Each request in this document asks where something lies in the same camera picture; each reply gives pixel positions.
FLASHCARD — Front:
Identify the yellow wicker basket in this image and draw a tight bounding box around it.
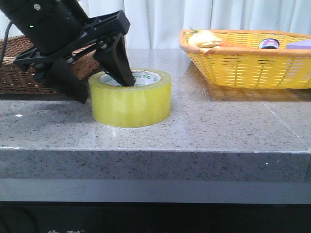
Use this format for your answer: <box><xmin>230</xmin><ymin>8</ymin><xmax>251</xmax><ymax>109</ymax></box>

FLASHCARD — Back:
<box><xmin>179</xmin><ymin>29</ymin><xmax>311</xmax><ymax>89</ymax></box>

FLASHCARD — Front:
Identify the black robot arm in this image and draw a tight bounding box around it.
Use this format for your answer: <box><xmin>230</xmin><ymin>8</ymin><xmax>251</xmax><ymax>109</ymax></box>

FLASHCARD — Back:
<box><xmin>0</xmin><ymin>0</ymin><xmax>136</xmax><ymax>103</ymax></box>

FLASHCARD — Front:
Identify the purple block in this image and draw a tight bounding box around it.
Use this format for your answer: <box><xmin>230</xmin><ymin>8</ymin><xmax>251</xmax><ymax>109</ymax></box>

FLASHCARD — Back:
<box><xmin>286</xmin><ymin>39</ymin><xmax>311</xmax><ymax>50</ymax></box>

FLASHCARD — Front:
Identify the yellow packing tape roll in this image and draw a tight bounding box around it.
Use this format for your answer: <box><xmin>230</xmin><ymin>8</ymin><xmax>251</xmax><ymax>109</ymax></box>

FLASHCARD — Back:
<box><xmin>88</xmin><ymin>69</ymin><xmax>172</xmax><ymax>127</ymax></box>

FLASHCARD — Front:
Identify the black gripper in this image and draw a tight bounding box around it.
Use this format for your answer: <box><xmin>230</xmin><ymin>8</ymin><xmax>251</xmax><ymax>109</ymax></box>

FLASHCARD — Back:
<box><xmin>14</xmin><ymin>10</ymin><xmax>135</xmax><ymax>103</ymax></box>

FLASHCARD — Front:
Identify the brown wicker basket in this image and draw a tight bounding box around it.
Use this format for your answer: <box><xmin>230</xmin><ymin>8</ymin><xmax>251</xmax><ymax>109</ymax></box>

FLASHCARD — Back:
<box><xmin>0</xmin><ymin>35</ymin><xmax>100</xmax><ymax>95</ymax></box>

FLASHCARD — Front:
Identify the black cable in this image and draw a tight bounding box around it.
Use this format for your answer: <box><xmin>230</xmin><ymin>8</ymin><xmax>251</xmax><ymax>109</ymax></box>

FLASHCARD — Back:
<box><xmin>0</xmin><ymin>21</ymin><xmax>13</xmax><ymax>70</ymax></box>

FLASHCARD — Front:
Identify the orange toy carrot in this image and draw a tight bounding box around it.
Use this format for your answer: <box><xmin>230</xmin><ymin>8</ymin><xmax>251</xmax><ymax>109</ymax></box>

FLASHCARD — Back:
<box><xmin>192</xmin><ymin>30</ymin><xmax>249</xmax><ymax>49</ymax></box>

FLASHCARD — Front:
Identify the white curtain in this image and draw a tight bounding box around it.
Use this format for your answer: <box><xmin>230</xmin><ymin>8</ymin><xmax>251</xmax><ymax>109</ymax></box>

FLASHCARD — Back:
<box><xmin>0</xmin><ymin>0</ymin><xmax>311</xmax><ymax>50</ymax></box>

